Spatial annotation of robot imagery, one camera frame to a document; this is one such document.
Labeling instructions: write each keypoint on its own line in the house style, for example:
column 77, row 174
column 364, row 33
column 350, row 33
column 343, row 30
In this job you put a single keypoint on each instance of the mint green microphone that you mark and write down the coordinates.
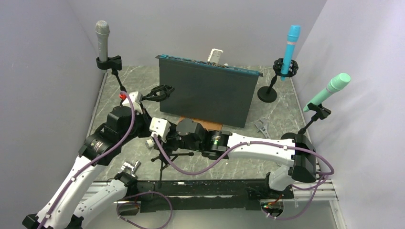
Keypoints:
column 335, row 85

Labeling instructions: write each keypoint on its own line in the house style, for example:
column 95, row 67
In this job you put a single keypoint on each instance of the white object behind panel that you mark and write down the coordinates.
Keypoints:
column 214, row 55

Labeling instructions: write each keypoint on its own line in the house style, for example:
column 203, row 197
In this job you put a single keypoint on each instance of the black tripod shock-mount stand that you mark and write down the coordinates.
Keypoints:
column 159, row 94

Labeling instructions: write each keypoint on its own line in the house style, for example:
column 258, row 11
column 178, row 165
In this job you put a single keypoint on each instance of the black clip stand right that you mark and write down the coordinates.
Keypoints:
column 321, row 113

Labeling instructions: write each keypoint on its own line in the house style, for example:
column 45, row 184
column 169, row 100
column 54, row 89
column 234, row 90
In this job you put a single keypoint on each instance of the blue microphone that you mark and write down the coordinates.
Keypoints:
column 292, row 38

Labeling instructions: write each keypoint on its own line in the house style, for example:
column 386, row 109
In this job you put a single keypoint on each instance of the chrome metal faucet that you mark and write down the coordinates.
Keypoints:
column 130, row 168

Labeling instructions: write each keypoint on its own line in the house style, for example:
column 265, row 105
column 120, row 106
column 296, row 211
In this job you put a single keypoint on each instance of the white plastic faucet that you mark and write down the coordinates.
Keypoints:
column 149, row 143

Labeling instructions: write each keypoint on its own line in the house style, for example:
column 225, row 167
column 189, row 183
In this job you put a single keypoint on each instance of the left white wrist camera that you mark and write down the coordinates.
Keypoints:
column 133, row 98

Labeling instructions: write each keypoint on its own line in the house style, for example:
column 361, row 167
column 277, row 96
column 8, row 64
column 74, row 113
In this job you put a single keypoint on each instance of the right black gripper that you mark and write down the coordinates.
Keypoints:
column 167, row 145

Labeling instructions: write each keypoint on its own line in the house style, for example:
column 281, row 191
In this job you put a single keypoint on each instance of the dark grey upright panel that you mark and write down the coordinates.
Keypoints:
column 206, row 90

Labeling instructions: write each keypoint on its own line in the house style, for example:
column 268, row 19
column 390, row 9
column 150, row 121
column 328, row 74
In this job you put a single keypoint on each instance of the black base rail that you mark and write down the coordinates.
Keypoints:
column 204, row 194

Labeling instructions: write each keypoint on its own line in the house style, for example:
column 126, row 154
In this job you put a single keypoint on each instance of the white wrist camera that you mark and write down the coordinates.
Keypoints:
column 160, row 127
column 133, row 98

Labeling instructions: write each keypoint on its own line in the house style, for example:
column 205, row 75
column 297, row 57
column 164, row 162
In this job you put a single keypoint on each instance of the grey microphone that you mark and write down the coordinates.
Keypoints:
column 102, row 31

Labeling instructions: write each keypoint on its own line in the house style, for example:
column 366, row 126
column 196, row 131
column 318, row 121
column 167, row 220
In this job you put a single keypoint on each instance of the black round-base clip stand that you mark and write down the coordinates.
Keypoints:
column 113, row 63

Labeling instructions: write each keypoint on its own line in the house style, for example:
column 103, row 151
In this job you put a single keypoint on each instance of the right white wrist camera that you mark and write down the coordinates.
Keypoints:
column 160, row 127

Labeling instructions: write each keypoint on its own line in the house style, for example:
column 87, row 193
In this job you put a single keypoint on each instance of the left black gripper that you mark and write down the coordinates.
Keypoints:
column 145, row 118

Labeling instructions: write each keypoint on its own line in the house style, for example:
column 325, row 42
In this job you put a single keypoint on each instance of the wooden board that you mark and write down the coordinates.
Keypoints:
column 208, row 124

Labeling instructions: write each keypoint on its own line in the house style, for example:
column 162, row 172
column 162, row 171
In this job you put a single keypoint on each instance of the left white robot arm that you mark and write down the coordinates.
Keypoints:
column 62, row 211

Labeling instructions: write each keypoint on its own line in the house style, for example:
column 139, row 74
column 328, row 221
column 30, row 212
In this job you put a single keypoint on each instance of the adjustable wrench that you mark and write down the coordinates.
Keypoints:
column 262, row 126

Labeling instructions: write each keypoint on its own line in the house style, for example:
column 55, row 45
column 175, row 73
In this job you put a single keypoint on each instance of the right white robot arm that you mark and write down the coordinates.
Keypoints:
column 295, row 155

